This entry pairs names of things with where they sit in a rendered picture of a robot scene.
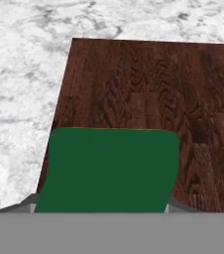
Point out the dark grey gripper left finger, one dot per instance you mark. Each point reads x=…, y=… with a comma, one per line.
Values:
x=24, y=206

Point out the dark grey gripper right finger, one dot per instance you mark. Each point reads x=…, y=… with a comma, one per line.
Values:
x=176, y=207

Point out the dark wooden cutting board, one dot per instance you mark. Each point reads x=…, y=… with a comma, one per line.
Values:
x=150, y=86

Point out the green sponge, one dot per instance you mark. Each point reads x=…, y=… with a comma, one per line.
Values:
x=110, y=172

